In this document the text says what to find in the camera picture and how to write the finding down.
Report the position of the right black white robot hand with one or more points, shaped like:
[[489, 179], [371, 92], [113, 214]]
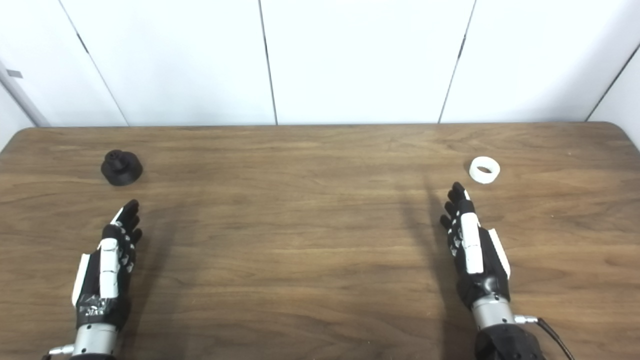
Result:
[[472, 250]]

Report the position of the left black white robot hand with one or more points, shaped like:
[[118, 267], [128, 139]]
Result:
[[109, 270]]

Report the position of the round black part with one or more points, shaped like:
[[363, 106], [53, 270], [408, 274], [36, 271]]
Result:
[[121, 170]]

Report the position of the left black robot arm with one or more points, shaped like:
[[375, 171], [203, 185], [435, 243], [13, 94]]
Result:
[[95, 341]]

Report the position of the gray wall corner post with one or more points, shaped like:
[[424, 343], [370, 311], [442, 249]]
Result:
[[22, 97]]

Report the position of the small gray post label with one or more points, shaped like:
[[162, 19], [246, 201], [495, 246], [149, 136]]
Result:
[[15, 74]]

